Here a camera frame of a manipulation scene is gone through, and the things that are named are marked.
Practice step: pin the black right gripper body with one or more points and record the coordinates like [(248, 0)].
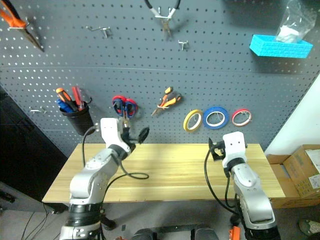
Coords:
[(220, 147)]

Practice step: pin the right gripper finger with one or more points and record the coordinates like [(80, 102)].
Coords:
[(216, 155), (211, 143)]

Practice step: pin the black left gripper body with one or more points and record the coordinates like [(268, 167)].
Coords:
[(128, 137)]

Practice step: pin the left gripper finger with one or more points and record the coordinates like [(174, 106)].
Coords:
[(144, 135), (125, 125)]

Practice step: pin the yellow tape roll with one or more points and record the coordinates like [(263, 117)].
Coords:
[(186, 122)]

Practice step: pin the orange black needle-nose pliers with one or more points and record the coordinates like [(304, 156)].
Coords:
[(167, 100)]

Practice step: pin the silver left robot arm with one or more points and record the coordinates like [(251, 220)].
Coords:
[(87, 180)]

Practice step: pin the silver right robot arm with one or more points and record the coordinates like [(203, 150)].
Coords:
[(247, 180)]

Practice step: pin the black tool cup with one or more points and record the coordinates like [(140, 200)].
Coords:
[(78, 122)]

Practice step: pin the grey pegboard wall panel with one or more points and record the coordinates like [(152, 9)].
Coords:
[(150, 75)]

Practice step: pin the blue tape roll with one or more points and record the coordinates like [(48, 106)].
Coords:
[(205, 118)]

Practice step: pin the red tape roll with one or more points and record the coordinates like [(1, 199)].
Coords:
[(233, 118)]

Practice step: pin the flat cardboard box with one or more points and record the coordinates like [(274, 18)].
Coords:
[(277, 175)]

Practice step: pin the dark rounded shape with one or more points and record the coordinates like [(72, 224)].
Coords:
[(143, 235), (206, 235)]

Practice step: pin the small orange part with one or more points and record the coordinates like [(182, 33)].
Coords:
[(234, 233)]

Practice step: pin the black flat bar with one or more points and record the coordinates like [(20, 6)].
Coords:
[(175, 228)]

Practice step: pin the large cardboard box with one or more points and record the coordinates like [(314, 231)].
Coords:
[(302, 167)]

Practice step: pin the black table leg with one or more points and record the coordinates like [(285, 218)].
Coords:
[(108, 222)]

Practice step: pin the dark cabinet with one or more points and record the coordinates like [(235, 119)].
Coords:
[(25, 150)]

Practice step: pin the cyan plastic bin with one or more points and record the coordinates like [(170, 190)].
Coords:
[(280, 48)]

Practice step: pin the dark green shoe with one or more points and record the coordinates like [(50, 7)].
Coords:
[(310, 227)]

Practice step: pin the grey low cabinet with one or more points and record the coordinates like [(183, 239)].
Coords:
[(15, 200)]

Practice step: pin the clear plastic bag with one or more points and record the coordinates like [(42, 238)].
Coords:
[(287, 33)]

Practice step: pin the large orange long-nose pliers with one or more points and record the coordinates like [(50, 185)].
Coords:
[(12, 21)]

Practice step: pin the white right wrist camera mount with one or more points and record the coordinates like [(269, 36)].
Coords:
[(233, 147)]

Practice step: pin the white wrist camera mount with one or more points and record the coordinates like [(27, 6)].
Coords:
[(111, 132), (233, 147)]

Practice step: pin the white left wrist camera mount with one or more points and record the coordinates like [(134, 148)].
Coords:
[(111, 132)]

